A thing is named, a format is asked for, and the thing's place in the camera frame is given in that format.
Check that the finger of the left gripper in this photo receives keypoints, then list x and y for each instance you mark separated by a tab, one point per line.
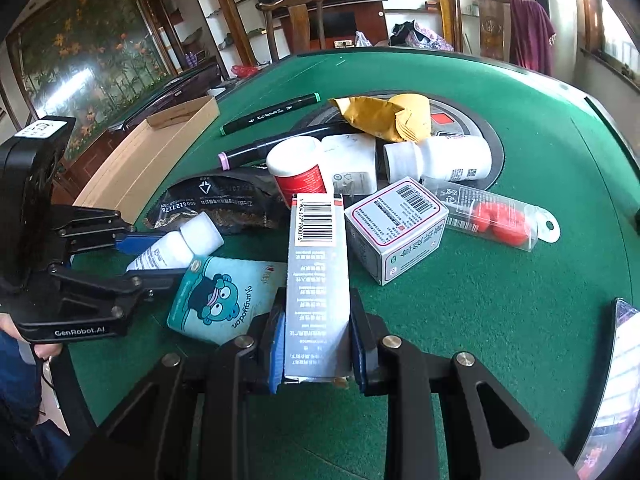
134	243
157	282

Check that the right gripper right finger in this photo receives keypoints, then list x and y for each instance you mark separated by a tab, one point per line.
488	434

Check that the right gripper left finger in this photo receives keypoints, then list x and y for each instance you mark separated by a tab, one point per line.
186	418

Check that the small white bottle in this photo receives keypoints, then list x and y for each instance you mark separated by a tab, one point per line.
198	237

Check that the teal cartoon pouch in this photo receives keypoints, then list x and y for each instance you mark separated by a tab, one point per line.
218	297

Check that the tall white medicine box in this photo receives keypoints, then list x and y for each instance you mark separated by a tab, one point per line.
317	305

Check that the black snack packet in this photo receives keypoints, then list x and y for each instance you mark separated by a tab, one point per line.
236	200

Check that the green capped black marker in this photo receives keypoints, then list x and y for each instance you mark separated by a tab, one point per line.
269	112

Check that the cardboard box tray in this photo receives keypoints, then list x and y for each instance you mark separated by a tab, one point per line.
130	176

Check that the pink capped black marker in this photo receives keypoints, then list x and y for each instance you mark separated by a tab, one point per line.
258	150

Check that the white purple medicine box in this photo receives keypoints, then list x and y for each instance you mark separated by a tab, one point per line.
394	229

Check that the dark folding mahjong table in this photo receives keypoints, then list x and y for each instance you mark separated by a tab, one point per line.
188	86

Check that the red label white bottle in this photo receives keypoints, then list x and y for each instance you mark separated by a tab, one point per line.
296	166

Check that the clear pack red caps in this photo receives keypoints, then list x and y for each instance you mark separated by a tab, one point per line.
494	217

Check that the floral glass screen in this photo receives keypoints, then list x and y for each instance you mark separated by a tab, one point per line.
86	59

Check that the red plastic bag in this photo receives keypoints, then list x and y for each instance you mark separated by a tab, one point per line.
244	71

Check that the white round bottle lying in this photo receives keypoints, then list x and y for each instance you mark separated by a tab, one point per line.
448	158

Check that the white square bottle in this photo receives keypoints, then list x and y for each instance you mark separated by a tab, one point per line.
351	163

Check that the yellow crumpled packet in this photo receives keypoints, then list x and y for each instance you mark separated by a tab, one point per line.
404	117

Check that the round table centre console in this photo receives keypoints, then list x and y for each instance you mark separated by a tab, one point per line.
448	117

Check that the pile of clothes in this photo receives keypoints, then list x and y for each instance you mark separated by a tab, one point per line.
412	35

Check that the wooden chair with cloth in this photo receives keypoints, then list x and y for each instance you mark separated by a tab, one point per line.
492	36

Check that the maroon cloth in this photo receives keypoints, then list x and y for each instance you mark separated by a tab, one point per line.
532	34

